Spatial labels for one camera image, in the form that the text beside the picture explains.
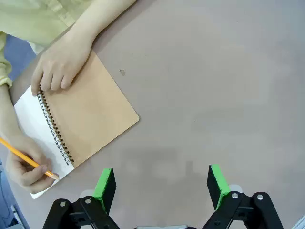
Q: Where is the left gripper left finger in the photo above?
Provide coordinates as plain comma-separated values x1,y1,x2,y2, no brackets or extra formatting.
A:
42,167,121,229

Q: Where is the person's right hand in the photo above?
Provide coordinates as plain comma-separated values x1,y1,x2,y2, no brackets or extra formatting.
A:
5,135,57,194

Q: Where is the kraft cover spiral notebook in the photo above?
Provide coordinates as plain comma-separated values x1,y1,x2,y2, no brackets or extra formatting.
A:
13,49,140,200

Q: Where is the person's left forearm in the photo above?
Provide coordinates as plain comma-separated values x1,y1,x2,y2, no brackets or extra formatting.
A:
69,0,138,46

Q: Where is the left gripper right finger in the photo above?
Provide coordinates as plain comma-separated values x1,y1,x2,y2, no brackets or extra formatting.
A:
202,164,285,229

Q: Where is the person in yellow shirt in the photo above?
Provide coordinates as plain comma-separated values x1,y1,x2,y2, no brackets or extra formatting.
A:
0,0,93,89

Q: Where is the yellow pencil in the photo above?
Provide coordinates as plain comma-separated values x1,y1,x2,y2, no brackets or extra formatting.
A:
0,137,60,181

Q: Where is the person's right forearm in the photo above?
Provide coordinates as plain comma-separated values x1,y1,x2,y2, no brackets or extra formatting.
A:
0,83,23,144

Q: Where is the person's left hand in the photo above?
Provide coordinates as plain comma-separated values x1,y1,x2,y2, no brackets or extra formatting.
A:
30,31,93,97

